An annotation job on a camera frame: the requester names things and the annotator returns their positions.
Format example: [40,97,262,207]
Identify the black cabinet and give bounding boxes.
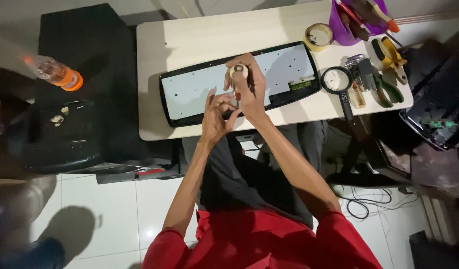
[37,3,141,113]

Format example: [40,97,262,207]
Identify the orange tipped tool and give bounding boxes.
[366,0,400,34]

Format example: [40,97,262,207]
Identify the silver hex key set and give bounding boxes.
[343,54,367,71]

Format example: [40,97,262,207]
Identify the black magnifying glass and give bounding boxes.
[321,66,356,127]

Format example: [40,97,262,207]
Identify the person's left hand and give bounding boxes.
[200,87,243,145]

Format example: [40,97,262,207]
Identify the cream handled screwdriver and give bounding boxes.
[229,64,249,110]

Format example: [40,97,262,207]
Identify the black chair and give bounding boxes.
[5,99,105,175]

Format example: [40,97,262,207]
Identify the yellow black crimping tool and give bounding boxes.
[371,36,409,85]

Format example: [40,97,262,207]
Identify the green handled pliers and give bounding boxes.
[371,72,405,108]

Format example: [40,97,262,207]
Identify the person's right hand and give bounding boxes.
[224,53,270,124]

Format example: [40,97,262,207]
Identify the person's red shirt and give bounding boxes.
[141,208,384,269]

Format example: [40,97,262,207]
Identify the grey metal tool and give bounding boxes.
[350,58,380,92]

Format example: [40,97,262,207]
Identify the floor cables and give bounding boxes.
[326,182,421,221]

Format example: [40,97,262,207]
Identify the yellow tape roll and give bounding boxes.
[303,23,334,52]

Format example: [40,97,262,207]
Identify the red handled tool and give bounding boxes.
[335,0,372,35]

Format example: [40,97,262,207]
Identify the plastic bottle with orange cap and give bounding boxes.
[22,55,84,92]

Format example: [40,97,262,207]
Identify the opened black keyboard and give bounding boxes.
[159,41,323,128]

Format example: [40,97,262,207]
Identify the purple plastic container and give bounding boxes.
[328,0,390,47]

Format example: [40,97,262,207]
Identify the person's dark grey trousers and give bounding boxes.
[182,120,328,229]

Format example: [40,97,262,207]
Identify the black box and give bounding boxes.
[409,229,459,269]

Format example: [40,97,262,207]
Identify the dark wooden stand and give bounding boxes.
[326,112,459,199]

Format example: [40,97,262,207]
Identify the black case with red stripe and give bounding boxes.
[95,164,182,185]

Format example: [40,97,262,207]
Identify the green keyboard circuit board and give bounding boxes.
[290,80,313,91]

